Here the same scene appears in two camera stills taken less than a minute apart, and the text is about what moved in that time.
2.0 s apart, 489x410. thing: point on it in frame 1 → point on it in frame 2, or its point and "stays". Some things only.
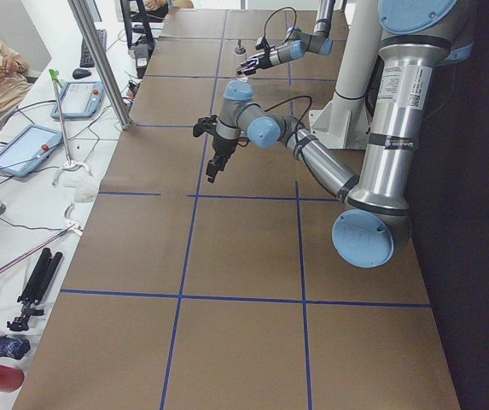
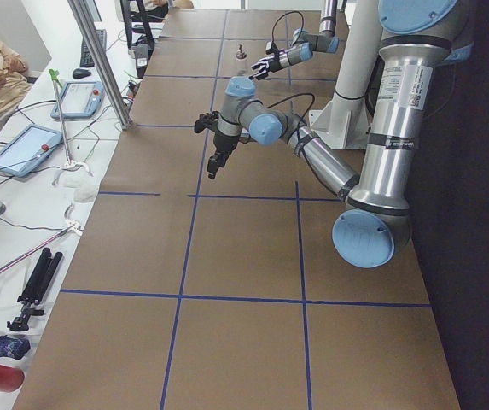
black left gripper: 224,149 stays
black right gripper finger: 247,71 → 259,75
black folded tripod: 35,289 stays
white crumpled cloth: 80,184 stays
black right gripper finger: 248,63 → 259,64
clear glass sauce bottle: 240,56 stays
